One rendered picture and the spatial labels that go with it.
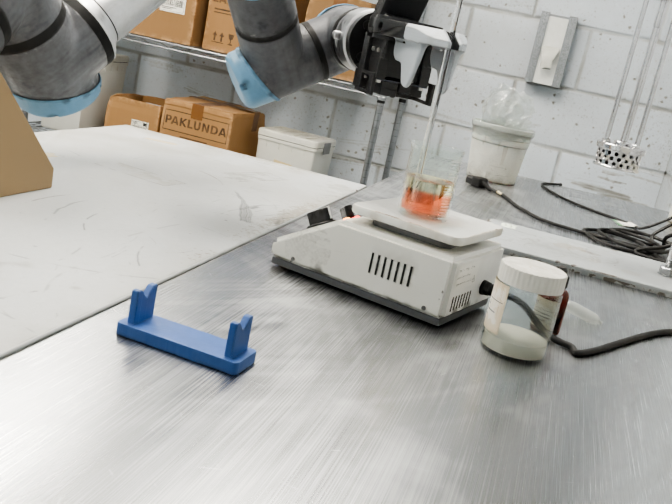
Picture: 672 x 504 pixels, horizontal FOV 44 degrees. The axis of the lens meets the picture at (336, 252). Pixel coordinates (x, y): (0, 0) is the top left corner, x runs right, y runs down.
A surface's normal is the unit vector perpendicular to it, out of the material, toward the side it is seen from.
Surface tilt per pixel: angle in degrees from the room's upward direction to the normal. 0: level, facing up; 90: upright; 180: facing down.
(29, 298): 0
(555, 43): 90
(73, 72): 101
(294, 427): 0
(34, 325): 0
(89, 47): 88
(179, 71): 90
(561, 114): 90
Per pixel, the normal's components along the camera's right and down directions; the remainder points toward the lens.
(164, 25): -0.25, 0.18
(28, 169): 0.94, 0.26
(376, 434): 0.20, -0.95
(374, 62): -0.94, -0.11
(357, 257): -0.52, 0.11
